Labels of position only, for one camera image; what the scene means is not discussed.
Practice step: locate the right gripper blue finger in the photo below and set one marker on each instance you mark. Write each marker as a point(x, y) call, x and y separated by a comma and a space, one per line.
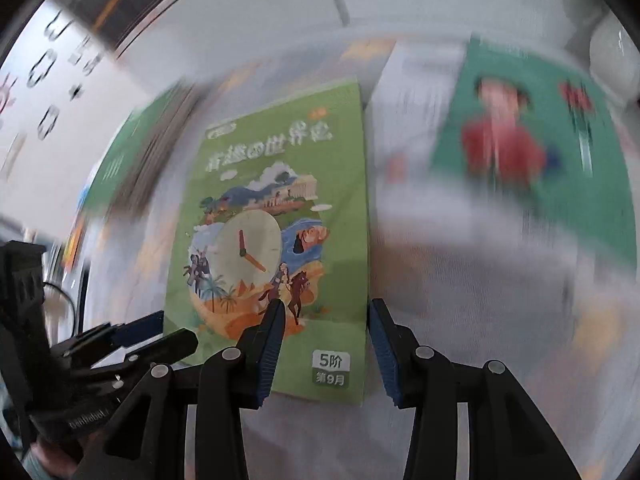
point(146, 437)
point(509, 437)

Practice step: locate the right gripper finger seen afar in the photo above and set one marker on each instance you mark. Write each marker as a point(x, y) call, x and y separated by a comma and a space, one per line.
point(129, 334)
point(168, 350)

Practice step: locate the dark green cover book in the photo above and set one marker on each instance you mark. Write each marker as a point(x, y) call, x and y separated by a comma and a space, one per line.
point(130, 168)

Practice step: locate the light green illustrated book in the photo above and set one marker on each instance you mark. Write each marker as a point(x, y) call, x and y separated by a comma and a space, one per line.
point(276, 208)

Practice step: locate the teal green cover book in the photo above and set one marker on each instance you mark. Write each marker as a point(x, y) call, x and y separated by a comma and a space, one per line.
point(542, 137)

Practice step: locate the white fairy cover book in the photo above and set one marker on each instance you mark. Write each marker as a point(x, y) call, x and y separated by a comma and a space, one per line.
point(405, 114)

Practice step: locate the person's left hand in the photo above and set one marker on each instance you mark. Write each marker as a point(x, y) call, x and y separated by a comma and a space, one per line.
point(53, 459)

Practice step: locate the orange comic cover book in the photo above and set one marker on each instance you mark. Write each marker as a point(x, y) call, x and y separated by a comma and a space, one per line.
point(74, 243)

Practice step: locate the white ribbed ceramic vase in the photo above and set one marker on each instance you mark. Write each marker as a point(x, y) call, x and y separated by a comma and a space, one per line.
point(614, 61)

